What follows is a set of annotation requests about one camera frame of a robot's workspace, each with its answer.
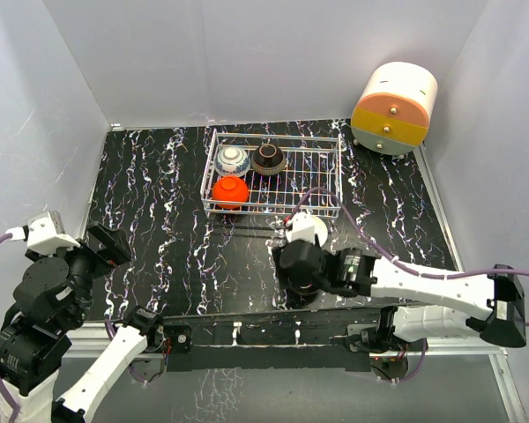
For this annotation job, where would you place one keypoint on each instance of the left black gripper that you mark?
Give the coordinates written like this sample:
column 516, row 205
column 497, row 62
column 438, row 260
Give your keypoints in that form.
column 117, row 247

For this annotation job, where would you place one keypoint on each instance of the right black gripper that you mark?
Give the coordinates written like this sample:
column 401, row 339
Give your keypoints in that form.
column 283, row 273

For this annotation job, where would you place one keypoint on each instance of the orange bowl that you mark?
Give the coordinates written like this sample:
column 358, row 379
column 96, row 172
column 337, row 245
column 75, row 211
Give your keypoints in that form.
column 230, row 191

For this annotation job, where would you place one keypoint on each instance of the brown bowl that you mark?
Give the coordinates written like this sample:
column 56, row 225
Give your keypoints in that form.
column 268, row 160

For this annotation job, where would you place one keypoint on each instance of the blue floral white bowl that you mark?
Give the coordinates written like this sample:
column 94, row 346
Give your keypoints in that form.
column 232, row 161

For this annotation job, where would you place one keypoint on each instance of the black glossy bowl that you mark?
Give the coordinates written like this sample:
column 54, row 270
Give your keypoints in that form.
column 305, row 290

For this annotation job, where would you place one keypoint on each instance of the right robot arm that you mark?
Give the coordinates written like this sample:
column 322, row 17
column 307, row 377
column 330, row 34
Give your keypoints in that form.
column 489, row 305

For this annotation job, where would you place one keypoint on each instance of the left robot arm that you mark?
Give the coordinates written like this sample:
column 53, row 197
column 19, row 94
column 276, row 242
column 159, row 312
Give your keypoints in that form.
column 49, row 302

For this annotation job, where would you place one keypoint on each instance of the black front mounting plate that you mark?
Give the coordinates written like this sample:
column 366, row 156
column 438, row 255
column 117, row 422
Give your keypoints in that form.
column 283, row 345

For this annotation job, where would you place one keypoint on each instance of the pastel round drawer cabinet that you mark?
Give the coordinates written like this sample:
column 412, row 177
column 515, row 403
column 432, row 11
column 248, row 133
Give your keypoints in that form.
column 393, row 114

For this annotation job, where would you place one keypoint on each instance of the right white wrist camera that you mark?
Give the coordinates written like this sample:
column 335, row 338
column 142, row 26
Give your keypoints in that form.
column 303, row 228

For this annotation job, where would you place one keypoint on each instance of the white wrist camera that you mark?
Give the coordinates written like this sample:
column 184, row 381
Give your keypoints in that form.
column 44, row 234
column 303, row 228

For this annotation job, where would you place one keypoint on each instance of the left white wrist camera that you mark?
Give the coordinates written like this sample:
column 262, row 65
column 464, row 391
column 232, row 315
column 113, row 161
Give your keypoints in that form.
column 44, row 234

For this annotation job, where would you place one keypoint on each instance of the aluminium frame rail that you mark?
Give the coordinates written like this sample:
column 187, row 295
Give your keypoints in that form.
column 91, row 340

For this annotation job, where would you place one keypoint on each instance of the white wire dish rack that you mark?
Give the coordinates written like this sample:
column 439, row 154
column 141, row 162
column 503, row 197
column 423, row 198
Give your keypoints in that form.
column 311, row 162

